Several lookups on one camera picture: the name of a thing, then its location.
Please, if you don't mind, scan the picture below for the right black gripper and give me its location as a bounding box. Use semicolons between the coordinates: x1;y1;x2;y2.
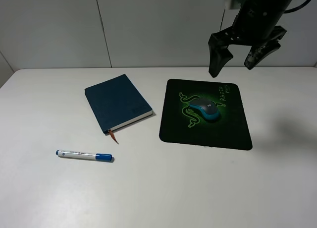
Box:
208;0;292;77

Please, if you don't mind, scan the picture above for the black teal wireless mouse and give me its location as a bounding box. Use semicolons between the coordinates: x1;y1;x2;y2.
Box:
189;98;220;121

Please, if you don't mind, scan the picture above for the blue and white marker pen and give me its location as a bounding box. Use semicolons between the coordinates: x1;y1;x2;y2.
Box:
55;150;113;162

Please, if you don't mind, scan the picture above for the black green Razer mouse pad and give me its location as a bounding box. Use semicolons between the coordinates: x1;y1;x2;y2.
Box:
159;79;253;151

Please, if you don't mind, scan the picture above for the blue hardcover notebook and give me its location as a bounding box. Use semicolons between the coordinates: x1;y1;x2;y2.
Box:
85;74;153;141

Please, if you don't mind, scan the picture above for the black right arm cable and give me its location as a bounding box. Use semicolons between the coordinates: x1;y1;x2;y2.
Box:
283;0;316;14

